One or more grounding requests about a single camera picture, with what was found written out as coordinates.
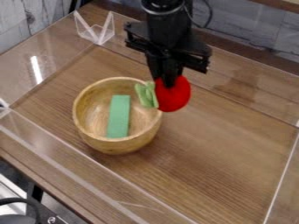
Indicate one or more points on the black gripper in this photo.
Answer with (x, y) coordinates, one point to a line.
(167, 40)

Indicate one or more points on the black metal table leg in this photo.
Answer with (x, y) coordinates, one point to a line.
(34, 192)

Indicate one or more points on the green rectangular block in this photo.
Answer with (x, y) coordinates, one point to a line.
(119, 116)

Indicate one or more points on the wooden bowl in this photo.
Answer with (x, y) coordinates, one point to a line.
(89, 116)

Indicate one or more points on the red plush fruit green leaves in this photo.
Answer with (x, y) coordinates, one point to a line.
(168, 99)

